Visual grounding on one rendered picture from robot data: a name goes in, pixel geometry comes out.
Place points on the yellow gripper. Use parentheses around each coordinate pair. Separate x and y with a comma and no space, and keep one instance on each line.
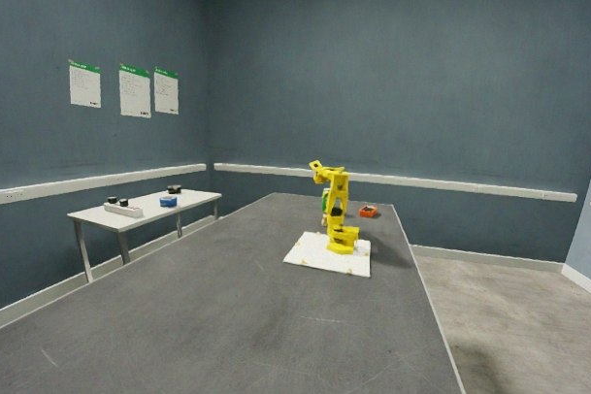
(316,165)

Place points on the green and yellow drink can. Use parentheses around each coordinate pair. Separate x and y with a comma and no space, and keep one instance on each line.
(324,199)

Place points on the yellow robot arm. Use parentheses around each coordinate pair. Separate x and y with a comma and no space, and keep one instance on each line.
(345,236)

